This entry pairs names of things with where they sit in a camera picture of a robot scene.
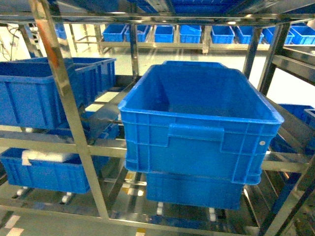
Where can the blue crate lower shelf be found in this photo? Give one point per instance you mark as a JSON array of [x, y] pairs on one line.
[[68, 176]]

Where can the blue crate shelf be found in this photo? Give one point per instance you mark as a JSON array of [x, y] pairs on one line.
[[68, 176], [29, 96]]

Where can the blue crate left shelf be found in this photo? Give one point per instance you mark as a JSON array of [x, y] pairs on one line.
[[29, 96]]

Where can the large blue target crate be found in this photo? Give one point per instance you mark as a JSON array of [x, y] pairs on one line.
[[198, 121]]

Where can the blue crate behind target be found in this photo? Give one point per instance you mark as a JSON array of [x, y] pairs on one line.
[[193, 64]]

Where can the blue crate beneath target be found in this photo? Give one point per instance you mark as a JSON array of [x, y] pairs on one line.
[[193, 191]]

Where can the steel rack frame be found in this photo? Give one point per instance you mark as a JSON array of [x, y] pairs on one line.
[[294, 215]]

